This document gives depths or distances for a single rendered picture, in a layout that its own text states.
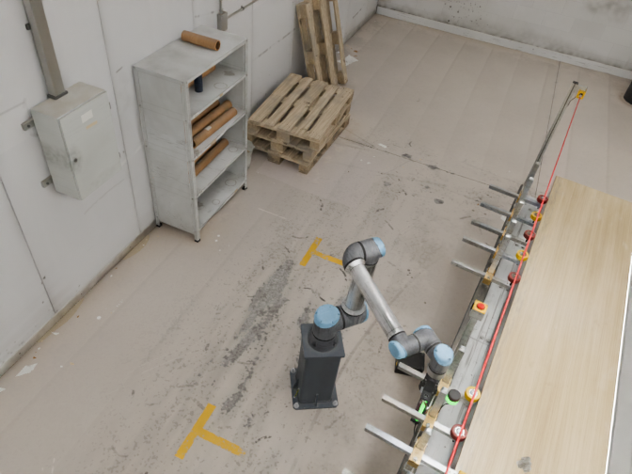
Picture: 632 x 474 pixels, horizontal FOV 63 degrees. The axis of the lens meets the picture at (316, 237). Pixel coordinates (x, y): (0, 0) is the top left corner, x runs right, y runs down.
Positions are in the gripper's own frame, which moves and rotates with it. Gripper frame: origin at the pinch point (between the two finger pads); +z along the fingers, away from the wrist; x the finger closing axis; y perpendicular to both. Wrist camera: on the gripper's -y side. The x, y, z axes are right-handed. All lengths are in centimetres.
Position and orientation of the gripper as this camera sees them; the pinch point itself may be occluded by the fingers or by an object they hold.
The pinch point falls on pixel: (423, 396)
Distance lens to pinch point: 275.7
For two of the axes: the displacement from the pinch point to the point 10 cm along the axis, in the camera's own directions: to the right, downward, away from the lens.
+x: -8.7, -3.9, 2.9
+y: 4.8, -5.7, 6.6
